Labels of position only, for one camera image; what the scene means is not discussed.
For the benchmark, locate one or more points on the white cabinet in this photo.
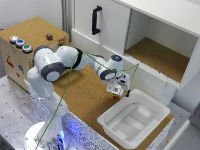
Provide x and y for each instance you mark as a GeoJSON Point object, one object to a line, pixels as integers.
{"type": "Point", "coordinates": [160, 20]}

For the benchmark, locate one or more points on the white plastic box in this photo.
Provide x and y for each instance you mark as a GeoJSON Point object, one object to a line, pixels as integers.
{"type": "Point", "coordinates": [133, 120]}

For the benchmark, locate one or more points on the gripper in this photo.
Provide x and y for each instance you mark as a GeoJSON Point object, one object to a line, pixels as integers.
{"type": "Point", "coordinates": [119, 84]}

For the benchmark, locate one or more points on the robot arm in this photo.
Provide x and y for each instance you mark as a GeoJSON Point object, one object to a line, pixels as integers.
{"type": "Point", "coordinates": [50, 66]}

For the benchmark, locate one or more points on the wooden drawer box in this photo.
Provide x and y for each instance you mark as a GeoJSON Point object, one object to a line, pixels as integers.
{"type": "Point", "coordinates": [33, 30]}

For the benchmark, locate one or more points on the blue button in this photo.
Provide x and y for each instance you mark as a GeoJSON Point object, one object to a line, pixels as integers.
{"type": "Point", "coordinates": [20, 42]}

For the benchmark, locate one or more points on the red button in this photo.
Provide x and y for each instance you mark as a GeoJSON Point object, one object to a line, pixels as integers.
{"type": "Point", "coordinates": [13, 39]}

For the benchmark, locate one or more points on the purple block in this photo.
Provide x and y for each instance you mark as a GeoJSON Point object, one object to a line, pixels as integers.
{"type": "Point", "coordinates": [49, 36]}

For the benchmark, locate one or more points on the green button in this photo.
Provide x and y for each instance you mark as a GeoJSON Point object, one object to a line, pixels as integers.
{"type": "Point", "coordinates": [27, 48]}

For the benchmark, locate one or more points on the yellow block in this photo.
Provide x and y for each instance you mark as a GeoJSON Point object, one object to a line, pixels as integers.
{"type": "Point", "coordinates": [115, 96]}

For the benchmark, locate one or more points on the white sliding door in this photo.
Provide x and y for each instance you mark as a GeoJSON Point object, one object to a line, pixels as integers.
{"type": "Point", "coordinates": [113, 26]}

